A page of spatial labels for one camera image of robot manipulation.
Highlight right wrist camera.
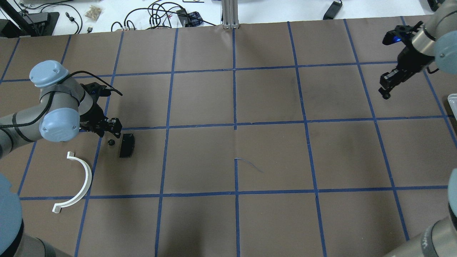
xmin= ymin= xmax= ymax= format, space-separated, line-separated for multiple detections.
xmin=382 ymin=21 xmax=424 ymax=46

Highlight black brake pad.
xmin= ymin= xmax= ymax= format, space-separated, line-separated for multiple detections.
xmin=119 ymin=133 xmax=136 ymax=158

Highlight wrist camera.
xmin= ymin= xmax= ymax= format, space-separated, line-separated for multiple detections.
xmin=80 ymin=82 xmax=123 ymax=97
xmin=382 ymin=21 xmax=424 ymax=46

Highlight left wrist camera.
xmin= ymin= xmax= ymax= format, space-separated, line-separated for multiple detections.
xmin=80 ymin=82 xmax=123 ymax=97

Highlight white curved plastic bracket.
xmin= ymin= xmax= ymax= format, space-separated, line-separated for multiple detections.
xmin=52 ymin=151 xmax=92 ymax=214

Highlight aluminium frame post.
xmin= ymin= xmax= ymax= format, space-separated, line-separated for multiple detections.
xmin=221 ymin=0 xmax=240 ymax=29

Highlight black power adapter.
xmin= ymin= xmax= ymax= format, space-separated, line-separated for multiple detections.
xmin=322 ymin=0 xmax=343 ymax=20

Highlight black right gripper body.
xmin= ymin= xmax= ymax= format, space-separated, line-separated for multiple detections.
xmin=379 ymin=45 xmax=434 ymax=90

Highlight black tangled cables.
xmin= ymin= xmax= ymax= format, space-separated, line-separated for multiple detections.
xmin=111 ymin=1 xmax=216 ymax=32

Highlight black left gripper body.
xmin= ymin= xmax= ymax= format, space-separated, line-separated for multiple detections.
xmin=80 ymin=104 xmax=122 ymax=134

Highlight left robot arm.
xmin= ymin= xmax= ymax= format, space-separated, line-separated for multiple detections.
xmin=0 ymin=60 xmax=122 ymax=257

